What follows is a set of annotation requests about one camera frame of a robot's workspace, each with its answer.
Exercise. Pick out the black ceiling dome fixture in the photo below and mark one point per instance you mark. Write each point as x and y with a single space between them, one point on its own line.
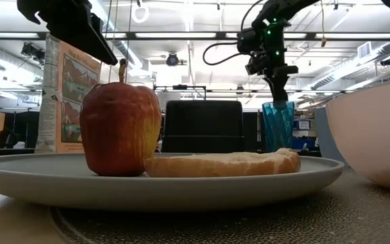
172 59

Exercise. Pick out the round grey-brown placemat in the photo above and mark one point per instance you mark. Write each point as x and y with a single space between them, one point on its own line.
283 220

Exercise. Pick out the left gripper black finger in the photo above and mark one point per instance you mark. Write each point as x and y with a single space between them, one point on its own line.
97 40

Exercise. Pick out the orange printed cereal box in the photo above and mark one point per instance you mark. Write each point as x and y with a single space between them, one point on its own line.
76 84

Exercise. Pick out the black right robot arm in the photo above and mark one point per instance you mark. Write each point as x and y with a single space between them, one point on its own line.
283 10

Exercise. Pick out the red apple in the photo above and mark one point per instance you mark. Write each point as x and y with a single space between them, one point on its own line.
120 128

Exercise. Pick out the grey round plate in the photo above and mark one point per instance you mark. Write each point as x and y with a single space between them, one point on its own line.
147 189

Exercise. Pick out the toasted bread slice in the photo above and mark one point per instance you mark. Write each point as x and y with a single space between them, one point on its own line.
222 166

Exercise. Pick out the pale pink bowl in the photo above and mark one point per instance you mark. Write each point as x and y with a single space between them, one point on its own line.
374 135

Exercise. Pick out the black two-slot toaster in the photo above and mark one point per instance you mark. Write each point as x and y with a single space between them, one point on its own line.
201 125

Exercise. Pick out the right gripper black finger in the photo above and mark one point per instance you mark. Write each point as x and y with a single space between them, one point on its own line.
279 89

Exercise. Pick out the light blue plastic cup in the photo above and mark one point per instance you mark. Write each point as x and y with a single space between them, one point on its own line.
322 135

